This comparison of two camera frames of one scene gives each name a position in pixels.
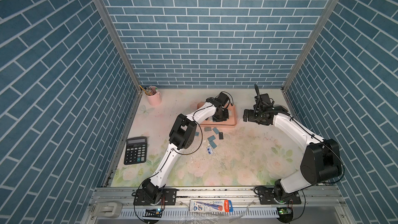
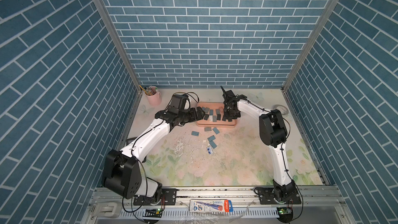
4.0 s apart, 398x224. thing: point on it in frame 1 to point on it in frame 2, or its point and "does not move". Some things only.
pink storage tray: (231, 121) does not move
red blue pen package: (211, 205) does not move
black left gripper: (225, 116) to (193, 116)
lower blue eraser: (213, 144) does not move
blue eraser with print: (211, 138) does not move
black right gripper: (250, 116) to (227, 117)
